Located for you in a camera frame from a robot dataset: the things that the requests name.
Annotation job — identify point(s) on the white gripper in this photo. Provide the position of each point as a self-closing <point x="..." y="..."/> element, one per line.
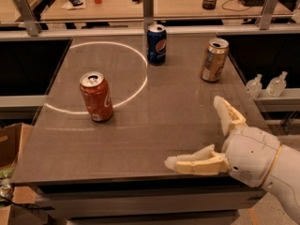
<point x="252" y="155"/>

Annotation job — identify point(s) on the red coke can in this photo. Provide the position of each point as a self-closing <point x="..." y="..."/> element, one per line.
<point x="96" y="96"/>

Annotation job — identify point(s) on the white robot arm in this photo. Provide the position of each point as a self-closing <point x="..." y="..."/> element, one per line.
<point x="283" y="180"/>

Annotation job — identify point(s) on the gold soda can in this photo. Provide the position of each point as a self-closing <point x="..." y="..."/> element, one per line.
<point x="215" y="56"/>

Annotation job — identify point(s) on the blue pepsi can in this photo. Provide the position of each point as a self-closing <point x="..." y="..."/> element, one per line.
<point x="156" y="44"/>

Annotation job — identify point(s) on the clear sanitizer bottle left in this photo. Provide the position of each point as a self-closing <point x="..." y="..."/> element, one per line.
<point x="254" y="86"/>

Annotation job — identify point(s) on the clear sanitizer bottle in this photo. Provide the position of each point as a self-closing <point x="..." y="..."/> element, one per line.
<point x="254" y="86"/>
<point x="277" y="85"/>

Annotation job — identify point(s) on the clear sanitizer bottle right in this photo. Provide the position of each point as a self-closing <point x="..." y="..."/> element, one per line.
<point x="277" y="85"/>

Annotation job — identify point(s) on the black mesh cup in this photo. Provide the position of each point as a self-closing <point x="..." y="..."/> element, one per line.
<point x="209" y="4"/>

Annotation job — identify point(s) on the brown cardboard box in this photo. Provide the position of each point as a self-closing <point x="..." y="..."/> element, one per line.
<point x="12" y="142"/>

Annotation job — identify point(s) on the right metal bracket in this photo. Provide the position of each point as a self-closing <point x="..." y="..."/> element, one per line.
<point x="264" y="20"/>

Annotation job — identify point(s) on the metal bracket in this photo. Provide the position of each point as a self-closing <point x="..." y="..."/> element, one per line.
<point x="31" y="24"/>
<point x="264" y="20"/>
<point x="148" y="13"/>

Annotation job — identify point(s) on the middle metal bracket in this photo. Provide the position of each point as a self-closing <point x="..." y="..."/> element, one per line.
<point x="148" y="13"/>

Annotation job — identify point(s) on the left metal bracket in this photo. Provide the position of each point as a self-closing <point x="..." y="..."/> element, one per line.
<point x="31" y="24"/>

